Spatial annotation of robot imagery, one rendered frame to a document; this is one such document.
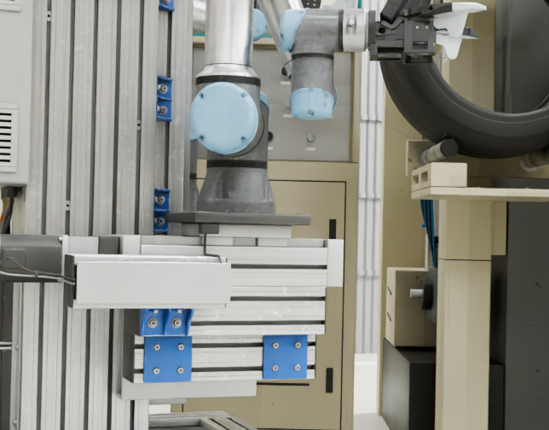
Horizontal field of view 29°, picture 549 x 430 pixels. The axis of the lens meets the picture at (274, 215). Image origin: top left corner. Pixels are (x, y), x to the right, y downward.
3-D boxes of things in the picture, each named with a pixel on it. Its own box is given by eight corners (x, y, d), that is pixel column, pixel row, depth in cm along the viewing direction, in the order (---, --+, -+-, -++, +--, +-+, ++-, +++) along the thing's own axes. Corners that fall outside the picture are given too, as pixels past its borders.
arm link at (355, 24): (344, 17, 193) (343, 1, 185) (370, 17, 193) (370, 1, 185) (343, 57, 192) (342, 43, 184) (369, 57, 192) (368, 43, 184)
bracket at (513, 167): (405, 176, 298) (406, 140, 298) (548, 178, 298) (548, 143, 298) (407, 175, 295) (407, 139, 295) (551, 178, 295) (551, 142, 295)
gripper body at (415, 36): (436, 64, 190) (367, 64, 191) (436, 18, 191) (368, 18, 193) (438, 51, 183) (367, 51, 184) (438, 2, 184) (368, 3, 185)
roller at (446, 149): (436, 149, 296) (436, 166, 296) (420, 149, 296) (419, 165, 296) (459, 138, 261) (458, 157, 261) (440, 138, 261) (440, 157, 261)
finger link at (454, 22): (486, 35, 179) (439, 45, 185) (486, 1, 180) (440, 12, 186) (476, 30, 176) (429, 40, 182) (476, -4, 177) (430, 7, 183)
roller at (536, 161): (520, 153, 296) (535, 150, 296) (522, 169, 296) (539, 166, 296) (553, 142, 261) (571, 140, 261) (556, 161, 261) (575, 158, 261)
